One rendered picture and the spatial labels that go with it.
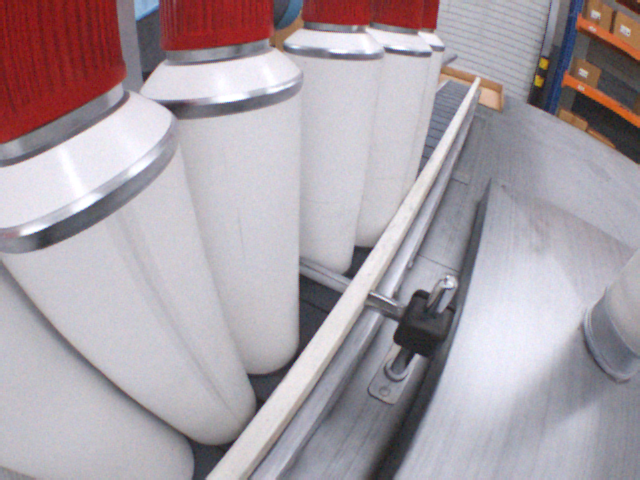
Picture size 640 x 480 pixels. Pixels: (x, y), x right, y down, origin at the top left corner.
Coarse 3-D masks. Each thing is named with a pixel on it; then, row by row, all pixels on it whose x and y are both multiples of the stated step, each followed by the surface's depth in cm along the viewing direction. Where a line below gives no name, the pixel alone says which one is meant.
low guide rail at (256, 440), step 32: (448, 128) 38; (416, 192) 26; (384, 256) 21; (352, 288) 19; (352, 320) 18; (320, 352) 16; (288, 384) 14; (256, 416) 13; (288, 416) 14; (256, 448) 12
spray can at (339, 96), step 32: (320, 0) 11; (352, 0) 11; (320, 32) 12; (352, 32) 12; (320, 64) 13; (352, 64) 13; (320, 96) 14; (352, 96) 14; (320, 128) 15; (352, 128) 15; (320, 160) 16; (352, 160) 16; (320, 192) 17; (352, 192) 18; (320, 224) 19; (352, 224) 20; (320, 256) 21
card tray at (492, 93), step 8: (440, 72) 104; (448, 72) 102; (456, 72) 100; (464, 72) 99; (440, 80) 93; (456, 80) 98; (464, 80) 100; (472, 80) 99; (480, 80) 97; (488, 80) 95; (480, 88) 95; (488, 88) 97; (496, 88) 95; (480, 96) 85; (488, 96) 88; (496, 96) 90; (480, 104) 79; (488, 104) 80; (496, 104) 81
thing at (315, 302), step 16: (448, 96) 63; (464, 96) 65; (432, 112) 53; (448, 112) 54; (432, 128) 47; (432, 144) 42; (416, 176) 35; (352, 256) 25; (352, 272) 24; (304, 288) 23; (320, 288) 23; (304, 304) 22; (320, 304) 22; (304, 320) 21; (320, 320) 21; (304, 336) 20; (288, 368) 18; (256, 384) 17; (272, 384) 17; (208, 448) 14; (224, 448) 14; (208, 464) 13
